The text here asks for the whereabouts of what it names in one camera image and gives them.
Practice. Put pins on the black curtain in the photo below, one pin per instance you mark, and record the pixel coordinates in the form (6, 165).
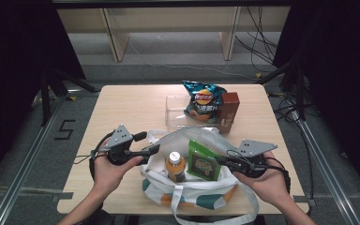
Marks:
(12, 62)
(340, 47)

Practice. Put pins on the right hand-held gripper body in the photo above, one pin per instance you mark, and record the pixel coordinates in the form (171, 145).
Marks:
(256, 146)

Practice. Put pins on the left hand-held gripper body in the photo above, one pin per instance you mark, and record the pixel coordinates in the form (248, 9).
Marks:
(118, 138)

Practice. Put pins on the green snack packet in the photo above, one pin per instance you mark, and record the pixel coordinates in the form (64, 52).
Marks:
(201, 161)

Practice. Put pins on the orange drink bottle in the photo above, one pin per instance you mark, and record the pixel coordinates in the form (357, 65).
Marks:
(175, 164)

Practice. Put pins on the light wooden desk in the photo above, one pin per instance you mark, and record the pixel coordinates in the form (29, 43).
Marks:
(168, 18)

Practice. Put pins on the aluminium floor rail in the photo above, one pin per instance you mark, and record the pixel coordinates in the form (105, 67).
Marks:
(325, 175)
(22, 175)

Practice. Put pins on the black metal stand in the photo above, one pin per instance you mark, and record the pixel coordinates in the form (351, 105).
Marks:
(45, 100)
(299, 93)

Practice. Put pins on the clear plastic bin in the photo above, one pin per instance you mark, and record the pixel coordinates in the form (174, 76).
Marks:
(175, 115)

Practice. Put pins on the blue chip bag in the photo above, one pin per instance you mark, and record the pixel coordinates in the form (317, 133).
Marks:
(203, 103)

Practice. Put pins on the person's right hand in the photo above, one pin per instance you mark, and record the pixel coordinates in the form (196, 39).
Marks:
(270, 184)

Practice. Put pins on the person's left hand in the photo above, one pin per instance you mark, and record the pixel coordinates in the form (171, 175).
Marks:
(107, 178)

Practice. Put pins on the brown cookie box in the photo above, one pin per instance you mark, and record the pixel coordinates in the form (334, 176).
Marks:
(229, 109)

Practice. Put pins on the white tote bag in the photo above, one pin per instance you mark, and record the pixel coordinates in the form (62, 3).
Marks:
(197, 193)

